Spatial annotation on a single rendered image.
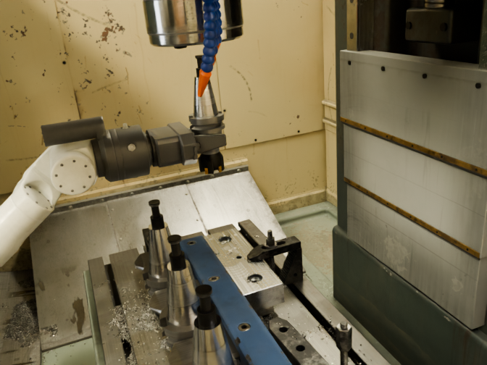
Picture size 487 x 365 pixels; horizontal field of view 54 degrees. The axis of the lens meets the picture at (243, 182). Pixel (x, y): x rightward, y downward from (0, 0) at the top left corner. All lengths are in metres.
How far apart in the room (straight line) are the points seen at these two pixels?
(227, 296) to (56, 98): 1.34
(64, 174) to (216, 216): 1.15
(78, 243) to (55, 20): 0.77
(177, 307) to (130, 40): 1.38
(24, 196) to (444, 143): 0.75
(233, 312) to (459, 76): 0.59
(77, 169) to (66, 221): 1.14
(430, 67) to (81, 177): 0.66
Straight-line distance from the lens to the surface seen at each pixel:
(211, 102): 0.83
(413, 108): 1.03
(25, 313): 1.75
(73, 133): 0.80
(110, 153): 0.79
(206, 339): 0.45
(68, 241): 1.84
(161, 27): 0.77
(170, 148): 0.80
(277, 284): 1.03
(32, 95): 1.83
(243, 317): 0.56
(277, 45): 2.00
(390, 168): 1.13
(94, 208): 1.92
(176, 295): 0.55
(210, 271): 0.65
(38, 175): 0.87
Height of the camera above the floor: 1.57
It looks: 22 degrees down
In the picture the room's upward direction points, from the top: 5 degrees counter-clockwise
